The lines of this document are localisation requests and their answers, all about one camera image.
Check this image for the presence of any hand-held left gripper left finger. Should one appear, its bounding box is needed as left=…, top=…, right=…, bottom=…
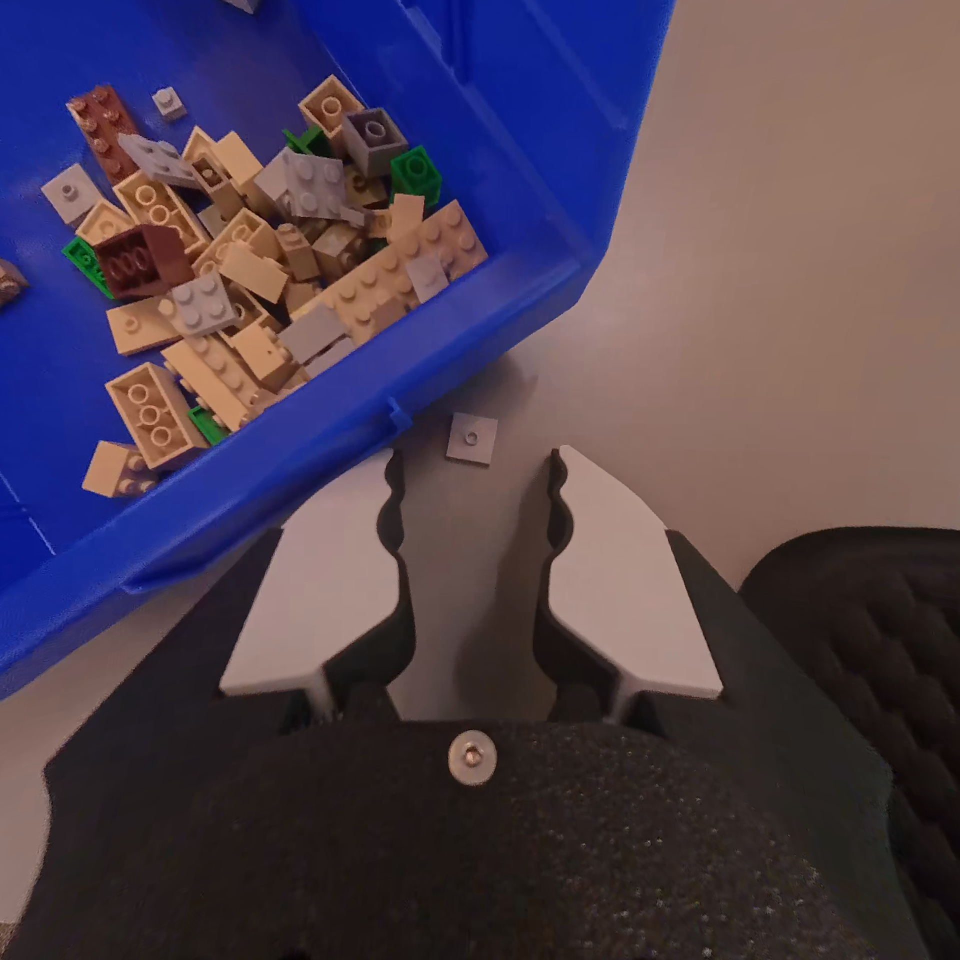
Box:
left=217, top=447, right=417, bottom=714

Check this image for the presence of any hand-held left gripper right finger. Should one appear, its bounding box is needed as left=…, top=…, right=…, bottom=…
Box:
left=532, top=444, right=725, bottom=725

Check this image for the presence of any pale square toy tile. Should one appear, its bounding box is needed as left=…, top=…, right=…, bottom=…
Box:
left=444, top=412, right=500, bottom=468

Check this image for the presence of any small heap of toy bricks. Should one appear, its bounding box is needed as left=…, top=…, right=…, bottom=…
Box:
left=41, top=75, right=490, bottom=500

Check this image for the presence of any blue plastic bin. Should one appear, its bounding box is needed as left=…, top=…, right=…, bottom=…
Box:
left=0, top=0, right=676, bottom=702

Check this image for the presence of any grey desk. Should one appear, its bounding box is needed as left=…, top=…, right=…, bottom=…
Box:
left=0, top=0, right=960, bottom=927

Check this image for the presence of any black quilted wrist pad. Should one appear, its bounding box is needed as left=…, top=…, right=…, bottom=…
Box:
left=738, top=527, right=960, bottom=960

